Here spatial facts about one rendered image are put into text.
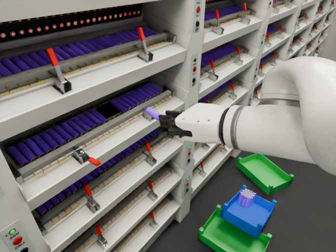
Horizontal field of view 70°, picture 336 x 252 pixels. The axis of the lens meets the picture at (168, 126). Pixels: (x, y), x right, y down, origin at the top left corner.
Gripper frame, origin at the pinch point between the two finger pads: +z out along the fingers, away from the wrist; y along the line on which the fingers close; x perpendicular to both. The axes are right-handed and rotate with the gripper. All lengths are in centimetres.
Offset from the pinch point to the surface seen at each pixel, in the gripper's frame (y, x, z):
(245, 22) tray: -81, -13, 15
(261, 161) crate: -108, 85, 23
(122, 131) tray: -1.0, 6.9, 21.8
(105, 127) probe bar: 3.4, 3.5, 23.0
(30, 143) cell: 21.5, 0.0, 29.7
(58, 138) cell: 15.5, 1.4, 27.4
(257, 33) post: -100, -4, 17
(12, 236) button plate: 35.2, 14.4, 20.7
